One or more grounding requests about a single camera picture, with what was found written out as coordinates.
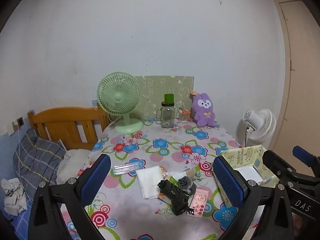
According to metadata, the white towel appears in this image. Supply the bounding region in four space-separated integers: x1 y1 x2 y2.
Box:
136 165 165 200

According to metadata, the wooden bed headboard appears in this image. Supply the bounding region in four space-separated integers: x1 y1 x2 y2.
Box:
27 107 109 151

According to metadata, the floral tablecloth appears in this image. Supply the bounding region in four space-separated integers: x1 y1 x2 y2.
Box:
59 118 278 240

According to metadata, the purple plush rabbit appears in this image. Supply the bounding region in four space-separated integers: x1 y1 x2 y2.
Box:
190 91 217 127

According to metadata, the grey plaid pillow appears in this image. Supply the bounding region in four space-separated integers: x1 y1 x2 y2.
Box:
12 128 67 195

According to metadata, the green patterned wall board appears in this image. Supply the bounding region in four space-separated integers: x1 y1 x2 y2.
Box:
135 75 195 120

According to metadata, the pink red printed packet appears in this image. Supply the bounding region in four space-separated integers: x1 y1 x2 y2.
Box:
186 188 210 217

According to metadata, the white standing fan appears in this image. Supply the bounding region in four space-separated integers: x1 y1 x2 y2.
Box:
243 109 277 147

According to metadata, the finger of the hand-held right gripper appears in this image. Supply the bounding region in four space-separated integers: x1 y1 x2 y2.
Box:
292 145 320 179
262 149 300 184

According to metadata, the crumpled white cloth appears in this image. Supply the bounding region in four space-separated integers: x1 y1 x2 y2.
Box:
1 178 28 216

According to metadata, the black bag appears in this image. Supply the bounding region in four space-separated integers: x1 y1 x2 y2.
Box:
157 179 190 216

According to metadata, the green desk fan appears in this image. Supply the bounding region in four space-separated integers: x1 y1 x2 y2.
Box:
97 72 144 134

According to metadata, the beige door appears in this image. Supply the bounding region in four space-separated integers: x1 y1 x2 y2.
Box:
271 0 320 160

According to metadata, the yellow cartoon storage box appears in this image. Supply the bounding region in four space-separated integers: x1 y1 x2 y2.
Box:
220 144 278 209

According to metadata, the white pillow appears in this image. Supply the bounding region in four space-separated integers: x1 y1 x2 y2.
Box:
56 149 94 184

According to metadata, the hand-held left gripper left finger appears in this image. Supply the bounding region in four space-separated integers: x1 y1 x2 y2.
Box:
28 153 112 240

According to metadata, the glass mug jar green lid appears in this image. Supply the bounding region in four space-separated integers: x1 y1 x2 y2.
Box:
156 94 178 129

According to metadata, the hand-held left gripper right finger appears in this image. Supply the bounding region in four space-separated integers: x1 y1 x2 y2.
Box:
212 156 294 240

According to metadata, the white and tan packet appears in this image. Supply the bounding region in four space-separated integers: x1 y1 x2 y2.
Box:
169 168 197 181

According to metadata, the clear plastic packet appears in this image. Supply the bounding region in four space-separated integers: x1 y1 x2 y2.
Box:
112 162 146 176

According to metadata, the grey sock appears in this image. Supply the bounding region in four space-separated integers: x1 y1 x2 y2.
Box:
178 176 197 196

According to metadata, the blue checked bed sheet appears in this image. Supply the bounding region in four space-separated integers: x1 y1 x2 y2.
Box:
0 132 75 240

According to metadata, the white fan cable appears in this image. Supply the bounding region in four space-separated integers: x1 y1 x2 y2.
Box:
103 115 118 132

